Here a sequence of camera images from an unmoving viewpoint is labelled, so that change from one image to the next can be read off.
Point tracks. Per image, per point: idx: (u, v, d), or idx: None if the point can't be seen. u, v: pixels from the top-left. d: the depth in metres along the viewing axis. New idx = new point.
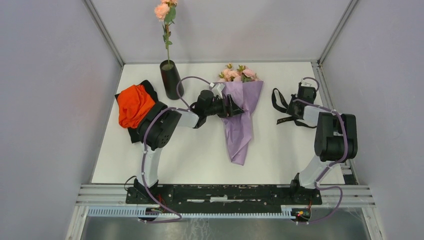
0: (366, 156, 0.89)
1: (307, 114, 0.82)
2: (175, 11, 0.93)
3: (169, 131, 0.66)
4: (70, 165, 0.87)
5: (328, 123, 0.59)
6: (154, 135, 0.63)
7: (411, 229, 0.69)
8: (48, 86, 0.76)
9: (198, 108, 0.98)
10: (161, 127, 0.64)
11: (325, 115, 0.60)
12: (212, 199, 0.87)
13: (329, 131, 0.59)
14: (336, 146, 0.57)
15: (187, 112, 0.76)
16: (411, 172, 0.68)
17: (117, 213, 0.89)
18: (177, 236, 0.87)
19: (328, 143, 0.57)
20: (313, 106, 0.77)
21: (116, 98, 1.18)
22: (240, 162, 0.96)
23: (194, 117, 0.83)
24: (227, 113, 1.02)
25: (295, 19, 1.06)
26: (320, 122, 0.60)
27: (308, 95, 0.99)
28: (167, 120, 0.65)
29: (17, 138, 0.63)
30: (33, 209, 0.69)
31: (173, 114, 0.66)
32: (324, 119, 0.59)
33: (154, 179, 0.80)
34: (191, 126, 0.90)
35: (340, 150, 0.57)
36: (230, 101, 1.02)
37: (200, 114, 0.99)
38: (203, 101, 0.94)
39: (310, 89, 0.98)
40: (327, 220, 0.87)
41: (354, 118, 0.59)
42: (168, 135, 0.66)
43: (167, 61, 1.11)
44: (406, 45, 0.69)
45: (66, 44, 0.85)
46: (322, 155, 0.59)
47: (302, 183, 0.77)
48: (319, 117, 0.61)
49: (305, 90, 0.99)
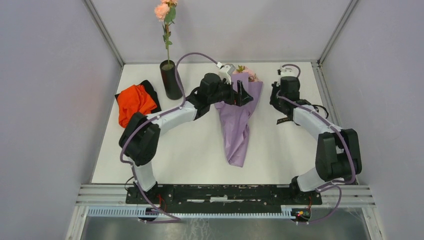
0: (366, 156, 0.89)
1: (298, 117, 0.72)
2: (175, 11, 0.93)
3: (151, 146, 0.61)
4: (70, 165, 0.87)
5: (331, 147, 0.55)
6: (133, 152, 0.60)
7: (410, 229, 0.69)
8: (48, 86, 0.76)
9: (200, 96, 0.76)
10: (140, 143, 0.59)
11: (326, 139, 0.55)
12: (212, 199, 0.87)
13: (333, 155, 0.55)
14: (341, 166, 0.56)
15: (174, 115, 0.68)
16: (410, 171, 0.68)
17: (117, 213, 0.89)
18: (177, 236, 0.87)
19: (333, 166, 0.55)
20: (305, 110, 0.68)
21: (116, 98, 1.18)
22: (239, 163, 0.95)
23: (187, 116, 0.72)
24: (234, 101, 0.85)
25: (295, 18, 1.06)
26: (322, 147, 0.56)
27: (293, 90, 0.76)
28: (144, 138, 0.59)
29: (18, 138, 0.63)
30: (33, 209, 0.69)
31: (151, 129, 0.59)
32: (327, 144, 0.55)
33: (153, 181, 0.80)
34: (189, 120, 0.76)
35: (346, 169, 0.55)
36: (240, 88, 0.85)
37: (204, 102, 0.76)
38: (207, 88, 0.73)
39: (293, 81, 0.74)
40: (327, 220, 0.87)
41: (354, 133, 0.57)
42: (152, 151, 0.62)
43: (167, 61, 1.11)
44: (406, 45, 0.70)
45: (66, 44, 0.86)
46: (328, 179, 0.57)
47: (302, 188, 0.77)
48: (319, 139, 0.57)
49: (287, 84, 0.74)
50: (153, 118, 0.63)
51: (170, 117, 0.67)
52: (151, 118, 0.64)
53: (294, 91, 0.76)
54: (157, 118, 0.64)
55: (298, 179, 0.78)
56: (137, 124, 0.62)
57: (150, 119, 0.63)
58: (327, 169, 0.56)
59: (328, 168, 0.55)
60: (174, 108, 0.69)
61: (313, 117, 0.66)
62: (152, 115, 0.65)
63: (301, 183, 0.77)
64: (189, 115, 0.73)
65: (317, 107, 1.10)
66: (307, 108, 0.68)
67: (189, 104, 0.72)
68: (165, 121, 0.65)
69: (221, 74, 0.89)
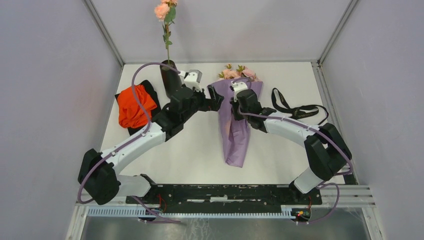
0: (366, 157, 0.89)
1: (271, 129, 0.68)
2: (175, 11, 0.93)
3: (110, 185, 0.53)
4: (70, 165, 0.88)
5: (320, 148, 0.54)
6: (91, 193, 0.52)
7: (410, 230, 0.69)
8: (49, 86, 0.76)
9: (171, 114, 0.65)
10: (95, 186, 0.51)
11: (312, 143, 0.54)
12: (212, 199, 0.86)
13: (324, 156, 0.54)
14: (335, 161, 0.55)
15: (136, 144, 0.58)
16: (410, 171, 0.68)
17: (117, 213, 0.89)
18: (177, 236, 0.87)
19: (330, 165, 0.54)
20: (276, 119, 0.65)
21: (116, 98, 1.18)
22: (239, 163, 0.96)
23: (156, 140, 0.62)
24: (209, 106, 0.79)
25: (295, 18, 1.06)
26: (312, 151, 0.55)
27: (255, 102, 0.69)
28: (99, 181, 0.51)
29: (18, 137, 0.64)
30: (33, 209, 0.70)
31: (104, 169, 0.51)
32: (315, 145, 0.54)
33: (148, 186, 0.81)
34: (161, 142, 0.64)
35: (340, 162, 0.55)
36: (213, 95, 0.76)
37: (177, 121, 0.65)
38: (178, 104, 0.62)
39: (250, 95, 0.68)
40: (327, 220, 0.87)
41: (332, 127, 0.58)
42: (114, 188, 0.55)
43: (167, 61, 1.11)
44: (406, 45, 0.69)
45: (66, 44, 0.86)
46: (329, 177, 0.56)
47: (303, 191, 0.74)
48: (307, 146, 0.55)
49: (246, 99, 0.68)
50: (107, 155, 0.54)
51: (130, 149, 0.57)
52: (106, 155, 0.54)
53: (256, 102, 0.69)
54: (113, 155, 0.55)
55: (296, 182, 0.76)
56: (91, 163, 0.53)
57: (103, 158, 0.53)
58: (326, 170, 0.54)
59: (326, 169, 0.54)
60: (136, 135, 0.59)
61: (288, 124, 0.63)
62: (107, 151, 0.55)
63: (301, 187, 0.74)
64: (158, 141, 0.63)
65: (317, 107, 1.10)
66: (277, 116, 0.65)
67: (155, 126, 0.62)
68: (123, 156, 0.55)
69: (188, 84, 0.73)
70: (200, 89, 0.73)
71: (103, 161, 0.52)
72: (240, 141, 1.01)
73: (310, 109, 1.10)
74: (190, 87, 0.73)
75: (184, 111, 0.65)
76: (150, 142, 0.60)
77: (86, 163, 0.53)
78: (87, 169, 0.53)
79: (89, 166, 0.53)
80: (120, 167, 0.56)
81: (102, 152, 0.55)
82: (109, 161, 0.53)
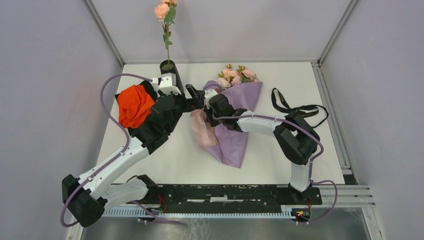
0: (366, 157, 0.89)
1: (245, 127, 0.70)
2: (175, 11, 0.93)
3: (92, 209, 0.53)
4: (70, 166, 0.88)
5: (288, 135, 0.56)
6: (76, 218, 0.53)
7: (410, 230, 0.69)
8: (49, 85, 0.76)
9: (154, 125, 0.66)
10: (77, 212, 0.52)
11: (280, 131, 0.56)
12: (212, 199, 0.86)
13: (294, 141, 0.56)
14: (305, 145, 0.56)
15: (115, 163, 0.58)
16: (410, 171, 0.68)
17: (117, 213, 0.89)
18: (177, 236, 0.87)
19: (301, 150, 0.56)
20: (247, 117, 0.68)
21: (116, 98, 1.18)
22: (237, 164, 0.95)
23: (138, 157, 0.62)
24: (192, 105, 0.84)
25: (295, 18, 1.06)
26: (282, 140, 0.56)
27: (227, 104, 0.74)
28: (79, 207, 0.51)
29: (18, 137, 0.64)
30: (33, 209, 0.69)
31: (82, 196, 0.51)
32: (283, 133, 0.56)
33: (145, 189, 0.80)
34: (146, 156, 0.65)
35: (310, 144, 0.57)
36: (193, 93, 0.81)
37: (159, 132, 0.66)
38: (159, 116, 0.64)
39: (221, 98, 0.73)
40: (327, 220, 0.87)
41: (297, 113, 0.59)
42: (98, 210, 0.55)
43: (167, 61, 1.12)
44: (406, 45, 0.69)
45: (66, 44, 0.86)
46: (303, 162, 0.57)
47: (300, 189, 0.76)
48: (277, 136, 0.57)
49: (218, 104, 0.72)
50: (83, 181, 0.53)
51: (107, 172, 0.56)
52: (83, 181, 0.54)
53: (228, 105, 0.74)
54: (90, 180, 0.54)
55: (291, 182, 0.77)
56: (69, 190, 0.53)
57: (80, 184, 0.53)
58: (298, 156, 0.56)
59: (298, 155, 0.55)
60: (115, 155, 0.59)
61: (257, 119, 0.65)
62: (85, 176, 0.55)
63: (297, 186, 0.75)
64: (140, 156, 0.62)
65: (317, 107, 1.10)
66: (247, 115, 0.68)
67: (135, 141, 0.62)
68: (100, 180, 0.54)
69: (165, 90, 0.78)
70: (177, 91, 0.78)
71: (80, 188, 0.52)
72: (238, 142, 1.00)
73: (310, 109, 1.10)
74: (167, 91, 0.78)
75: (166, 122, 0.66)
76: (131, 159, 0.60)
77: (65, 190, 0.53)
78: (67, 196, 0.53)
79: (68, 194, 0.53)
80: (100, 190, 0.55)
81: (79, 178, 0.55)
82: (86, 188, 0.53)
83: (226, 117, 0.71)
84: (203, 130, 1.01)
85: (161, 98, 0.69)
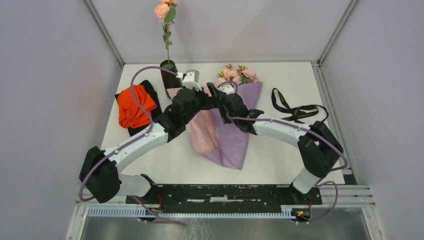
0: (366, 157, 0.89)
1: (261, 131, 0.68)
2: (175, 11, 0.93)
3: (111, 183, 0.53)
4: (70, 166, 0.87)
5: (314, 147, 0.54)
6: (92, 190, 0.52)
7: (411, 230, 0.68)
8: (48, 86, 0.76)
9: (173, 115, 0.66)
10: (97, 183, 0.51)
11: (305, 143, 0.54)
12: (212, 199, 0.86)
13: (319, 154, 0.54)
14: (329, 157, 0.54)
15: (138, 142, 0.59)
16: (410, 171, 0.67)
17: (117, 213, 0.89)
18: (177, 236, 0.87)
19: (325, 163, 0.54)
20: (265, 121, 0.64)
21: (116, 98, 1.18)
22: (238, 166, 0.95)
23: (158, 141, 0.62)
24: (211, 104, 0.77)
25: (295, 19, 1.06)
26: (307, 153, 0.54)
27: (242, 105, 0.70)
28: (101, 177, 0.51)
29: (18, 137, 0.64)
30: (33, 209, 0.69)
31: (107, 167, 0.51)
32: (309, 145, 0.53)
33: (148, 186, 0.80)
34: (163, 144, 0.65)
35: (333, 156, 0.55)
36: (213, 91, 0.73)
37: (179, 122, 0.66)
38: (180, 107, 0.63)
39: (236, 98, 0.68)
40: (327, 220, 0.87)
41: (322, 124, 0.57)
42: (114, 187, 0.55)
43: (167, 61, 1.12)
44: (406, 45, 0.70)
45: (66, 44, 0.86)
46: (324, 174, 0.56)
47: (302, 190, 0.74)
48: (301, 148, 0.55)
49: (232, 104, 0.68)
50: (110, 153, 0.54)
51: (133, 148, 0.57)
52: (108, 153, 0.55)
53: (242, 105, 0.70)
54: (115, 153, 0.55)
55: (295, 184, 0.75)
56: (93, 161, 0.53)
57: (107, 155, 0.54)
58: (322, 169, 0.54)
59: (322, 168, 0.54)
60: (139, 135, 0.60)
61: (276, 125, 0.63)
62: (110, 149, 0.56)
63: (301, 188, 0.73)
64: (160, 141, 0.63)
65: (317, 107, 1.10)
66: (265, 118, 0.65)
67: (158, 126, 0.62)
68: (125, 154, 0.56)
69: (188, 85, 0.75)
70: (199, 87, 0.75)
71: (106, 159, 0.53)
72: (238, 143, 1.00)
73: (310, 109, 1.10)
74: (190, 87, 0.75)
75: (186, 114, 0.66)
76: (153, 141, 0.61)
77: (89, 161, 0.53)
78: (88, 166, 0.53)
79: (91, 164, 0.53)
80: (123, 166, 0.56)
81: (104, 150, 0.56)
82: (112, 159, 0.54)
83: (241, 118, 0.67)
84: (200, 136, 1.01)
85: (183, 90, 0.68)
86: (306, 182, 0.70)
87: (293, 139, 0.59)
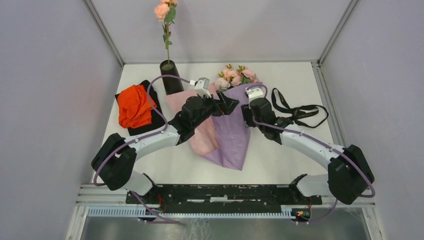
0: (365, 157, 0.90)
1: (286, 142, 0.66)
2: (175, 11, 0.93)
3: (126, 170, 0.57)
4: (70, 166, 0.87)
5: (344, 172, 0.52)
6: (107, 173, 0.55)
7: (410, 230, 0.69)
8: (48, 86, 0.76)
9: (183, 121, 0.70)
10: (114, 167, 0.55)
11: (336, 167, 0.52)
12: (212, 199, 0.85)
13: (349, 180, 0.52)
14: (358, 184, 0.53)
15: (155, 137, 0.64)
16: (410, 172, 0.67)
17: (117, 213, 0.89)
18: (177, 236, 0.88)
19: (352, 189, 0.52)
20: (294, 133, 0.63)
21: (116, 98, 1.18)
22: (238, 167, 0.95)
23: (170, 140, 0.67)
24: (222, 110, 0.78)
25: (295, 19, 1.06)
26: (335, 176, 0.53)
27: (270, 111, 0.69)
28: (120, 161, 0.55)
29: (17, 137, 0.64)
30: (33, 209, 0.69)
31: (126, 153, 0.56)
32: (340, 169, 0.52)
33: (149, 185, 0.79)
34: (171, 145, 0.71)
35: (362, 185, 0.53)
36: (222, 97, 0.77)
37: (188, 127, 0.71)
38: (188, 114, 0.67)
39: (265, 104, 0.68)
40: (327, 220, 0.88)
41: (357, 149, 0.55)
42: (127, 176, 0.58)
43: (167, 61, 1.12)
44: (406, 45, 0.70)
45: (65, 44, 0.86)
46: (349, 200, 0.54)
47: (305, 193, 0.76)
48: (330, 171, 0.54)
49: (260, 108, 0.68)
50: (130, 141, 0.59)
51: (150, 141, 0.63)
52: (128, 140, 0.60)
53: (270, 112, 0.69)
54: (135, 142, 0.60)
55: (299, 186, 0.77)
56: (113, 146, 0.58)
57: (127, 142, 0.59)
58: (347, 194, 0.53)
59: (348, 193, 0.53)
60: (156, 131, 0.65)
61: (305, 139, 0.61)
62: (129, 138, 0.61)
63: (303, 191, 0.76)
64: (171, 141, 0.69)
65: (317, 107, 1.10)
66: (295, 130, 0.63)
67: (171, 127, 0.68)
68: (144, 144, 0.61)
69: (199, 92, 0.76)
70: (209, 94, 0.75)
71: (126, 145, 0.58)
72: (238, 143, 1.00)
73: (310, 110, 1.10)
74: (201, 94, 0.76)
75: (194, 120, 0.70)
76: (166, 139, 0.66)
77: (109, 146, 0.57)
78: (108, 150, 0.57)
79: (110, 149, 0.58)
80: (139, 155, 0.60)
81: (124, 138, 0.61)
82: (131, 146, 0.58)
83: (268, 126, 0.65)
84: (199, 137, 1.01)
85: (192, 97, 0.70)
86: (312, 188, 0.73)
87: (324, 159, 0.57)
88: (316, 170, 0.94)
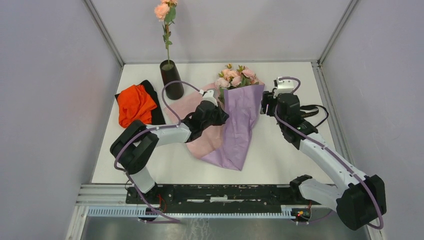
0: (365, 156, 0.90)
1: (304, 149, 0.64)
2: (175, 11, 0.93)
3: (146, 154, 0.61)
4: (70, 166, 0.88)
5: (360, 200, 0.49)
6: (127, 157, 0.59)
7: (410, 230, 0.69)
8: (48, 86, 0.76)
9: (194, 121, 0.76)
10: (135, 150, 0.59)
11: (352, 193, 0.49)
12: (212, 199, 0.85)
13: (361, 208, 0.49)
14: (368, 215, 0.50)
15: (171, 129, 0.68)
16: (410, 171, 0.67)
17: (118, 213, 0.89)
18: (177, 236, 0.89)
19: (361, 218, 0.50)
20: (317, 144, 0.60)
21: (116, 98, 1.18)
22: (238, 167, 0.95)
23: (183, 135, 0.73)
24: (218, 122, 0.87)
25: (295, 19, 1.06)
26: (348, 202, 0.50)
27: (296, 112, 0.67)
28: (142, 145, 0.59)
29: (18, 136, 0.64)
30: (34, 208, 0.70)
31: (148, 137, 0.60)
32: (356, 197, 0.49)
33: (152, 182, 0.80)
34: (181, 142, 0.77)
35: (372, 215, 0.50)
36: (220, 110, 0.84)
37: (198, 126, 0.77)
38: (202, 114, 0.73)
39: (295, 104, 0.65)
40: (326, 219, 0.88)
41: (380, 180, 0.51)
42: (143, 160, 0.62)
43: (167, 61, 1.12)
44: (405, 44, 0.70)
45: (65, 44, 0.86)
46: (354, 228, 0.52)
47: (305, 195, 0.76)
48: (345, 195, 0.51)
49: (289, 107, 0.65)
50: (152, 128, 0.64)
51: (167, 132, 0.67)
52: (150, 127, 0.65)
53: (297, 112, 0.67)
54: (156, 129, 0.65)
55: (300, 186, 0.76)
56: (135, 131, 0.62)
57: (149, 128, 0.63)
58: (355, 221, 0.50)
59: (356, 220, 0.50)
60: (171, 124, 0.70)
61: (325, 154, 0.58)
62: (151, 126, 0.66)
63: (303, 192, 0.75)
64: (182, 137, 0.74)
65: (317, 107, 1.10)
66: (319, 142, 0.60)
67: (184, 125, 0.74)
68: (162, 133, 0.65)
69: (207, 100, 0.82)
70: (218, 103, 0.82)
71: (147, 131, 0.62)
72: (240, 144, 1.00)
73: (310, 110, 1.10)
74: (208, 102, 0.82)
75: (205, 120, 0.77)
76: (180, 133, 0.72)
77: (132, 130, 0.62)
78: (130, 134, 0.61)
79: (132, 133, 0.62)
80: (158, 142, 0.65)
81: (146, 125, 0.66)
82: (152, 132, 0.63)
83: (289, 127, 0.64)
84: (198, 140, 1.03)
85: (204, 100, 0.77)
86: (315, 195, 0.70)
87: (341, 181, 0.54)
88: (315, 172, 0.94)
